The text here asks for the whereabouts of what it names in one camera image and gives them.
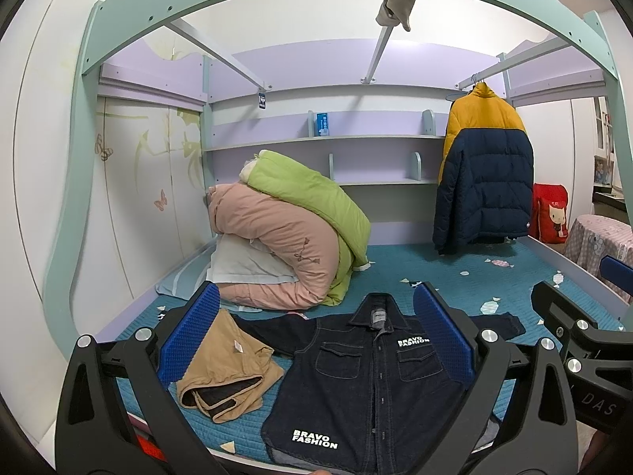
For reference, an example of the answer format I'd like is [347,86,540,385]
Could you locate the grey cloth on beam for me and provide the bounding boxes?
[375,0,416,32]

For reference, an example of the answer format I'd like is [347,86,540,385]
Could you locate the green quilt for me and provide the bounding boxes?
[239,149,371,307]

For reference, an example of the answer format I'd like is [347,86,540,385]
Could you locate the striped blue pillow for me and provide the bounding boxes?
[155,247,214,301]

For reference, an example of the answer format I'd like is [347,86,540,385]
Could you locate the teal quilted mattress cover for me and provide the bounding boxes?
[116,242,626,466]

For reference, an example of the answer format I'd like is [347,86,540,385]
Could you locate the purple shelf unit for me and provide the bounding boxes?
[97,38,607,246]

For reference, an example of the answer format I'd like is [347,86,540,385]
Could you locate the red cartoon bag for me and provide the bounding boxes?
[529,183,569,245]

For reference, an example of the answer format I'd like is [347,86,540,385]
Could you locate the tan folded trousers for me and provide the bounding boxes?
[176,309,284,424]

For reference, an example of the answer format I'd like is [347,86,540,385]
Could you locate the white pillow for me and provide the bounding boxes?
[207,234,298,285]

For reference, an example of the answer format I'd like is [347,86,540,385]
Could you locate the yellow navy puffer jacket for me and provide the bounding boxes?
[432,82,534,255]

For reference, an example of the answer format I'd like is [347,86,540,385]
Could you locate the blue box on shelf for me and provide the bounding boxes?
[315,113,330,136]

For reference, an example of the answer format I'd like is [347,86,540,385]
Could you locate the pink patterned tablecloth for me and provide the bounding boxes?
[564,215,633,304]

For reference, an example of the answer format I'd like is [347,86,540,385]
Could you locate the pink quilt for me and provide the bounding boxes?
[207,182,353,311]

